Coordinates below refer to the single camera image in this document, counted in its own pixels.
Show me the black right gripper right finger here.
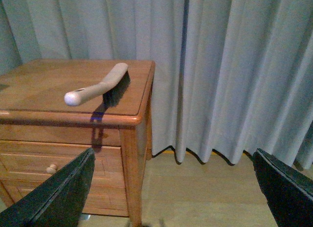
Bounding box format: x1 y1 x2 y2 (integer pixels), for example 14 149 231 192
253 149 313 227

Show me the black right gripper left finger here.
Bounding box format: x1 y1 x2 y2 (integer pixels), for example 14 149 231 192
0 148 95 227

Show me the beige hand brush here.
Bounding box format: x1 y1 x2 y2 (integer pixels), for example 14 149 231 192
64 63 131 106

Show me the white power strip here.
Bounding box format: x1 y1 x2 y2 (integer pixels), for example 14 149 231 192
80 214 91 221

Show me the upper drawer wooden knob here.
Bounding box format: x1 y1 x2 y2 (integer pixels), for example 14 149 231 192
46 164 58 175

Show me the wooden nightstand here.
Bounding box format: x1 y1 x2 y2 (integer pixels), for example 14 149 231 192
0 59 155 227

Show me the light grey curtain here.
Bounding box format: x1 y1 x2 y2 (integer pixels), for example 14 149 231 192
0 0 313 169

